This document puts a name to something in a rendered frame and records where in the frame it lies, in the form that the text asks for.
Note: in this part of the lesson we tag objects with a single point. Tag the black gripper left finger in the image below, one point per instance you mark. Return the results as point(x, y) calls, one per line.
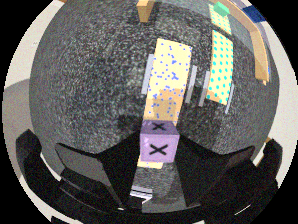
point(115, 167)

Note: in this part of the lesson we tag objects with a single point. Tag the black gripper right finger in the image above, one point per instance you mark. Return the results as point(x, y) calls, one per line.
point(200, 169)

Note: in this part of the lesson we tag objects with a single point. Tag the pale yellow strip with cyan dots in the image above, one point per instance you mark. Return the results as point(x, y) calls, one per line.
point(221, 68)

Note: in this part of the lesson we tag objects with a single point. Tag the purple cube with black x marks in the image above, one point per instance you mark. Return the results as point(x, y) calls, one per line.
point(158, 143)

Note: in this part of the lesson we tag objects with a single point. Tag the cream speckled strip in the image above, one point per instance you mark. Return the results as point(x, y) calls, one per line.
point(167, 84)

